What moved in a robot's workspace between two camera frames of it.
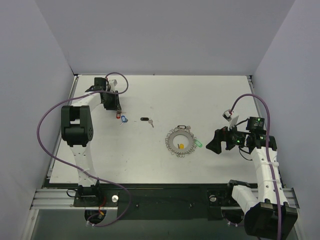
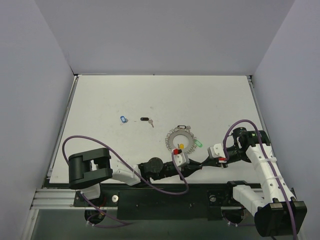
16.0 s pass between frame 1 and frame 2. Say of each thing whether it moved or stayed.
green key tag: stayed
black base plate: stayed
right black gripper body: moved
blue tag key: stayed
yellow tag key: stayed
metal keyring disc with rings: stayed
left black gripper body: moved
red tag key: moved
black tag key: stayed
